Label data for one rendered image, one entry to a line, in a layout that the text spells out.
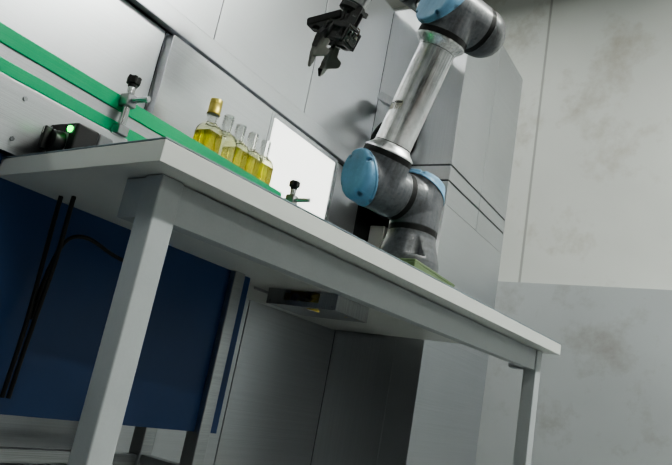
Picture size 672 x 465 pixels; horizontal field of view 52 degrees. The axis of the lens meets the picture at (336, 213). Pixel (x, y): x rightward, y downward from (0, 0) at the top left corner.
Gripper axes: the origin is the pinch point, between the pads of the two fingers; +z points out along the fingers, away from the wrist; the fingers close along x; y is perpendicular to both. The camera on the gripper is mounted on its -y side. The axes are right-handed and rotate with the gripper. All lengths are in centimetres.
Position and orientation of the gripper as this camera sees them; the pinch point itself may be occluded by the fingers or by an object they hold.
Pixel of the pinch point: (314, 66)
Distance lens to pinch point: 197.8
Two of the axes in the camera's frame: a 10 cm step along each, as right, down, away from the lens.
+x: 4.8, 3.2, 8.2
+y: 7.4, 3.5, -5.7
